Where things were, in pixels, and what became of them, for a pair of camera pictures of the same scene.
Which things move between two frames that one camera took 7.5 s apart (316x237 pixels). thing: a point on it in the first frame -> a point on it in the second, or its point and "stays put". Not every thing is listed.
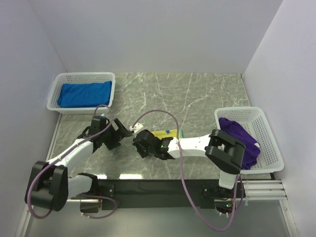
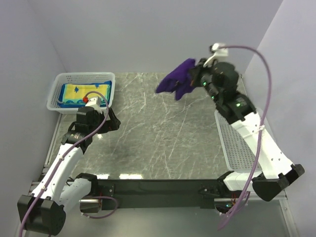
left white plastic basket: (59, 78) stays put
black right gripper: (143, 154) -> (199, 69)
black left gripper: (119, 134) -> (110, 125)
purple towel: (252, 146) -> (178, 80)
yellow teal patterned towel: (162, 134) -> (80, 93)
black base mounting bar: (164, 194) stays put
